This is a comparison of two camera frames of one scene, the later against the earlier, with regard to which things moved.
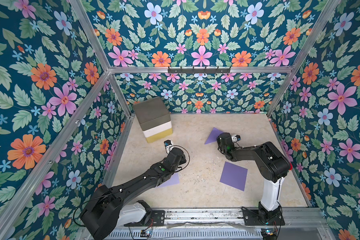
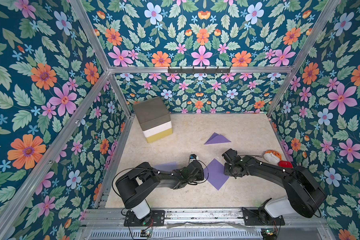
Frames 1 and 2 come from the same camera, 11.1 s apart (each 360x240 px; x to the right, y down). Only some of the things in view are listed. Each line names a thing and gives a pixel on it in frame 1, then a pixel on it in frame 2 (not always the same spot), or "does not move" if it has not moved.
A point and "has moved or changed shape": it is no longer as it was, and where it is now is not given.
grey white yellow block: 154,119 does not move
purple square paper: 234,175 has moved or changed shape
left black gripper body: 180,161 -> 197,177
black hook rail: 199,71 does not move
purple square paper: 213,135 has moved or changed shape
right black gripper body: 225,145 -> 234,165
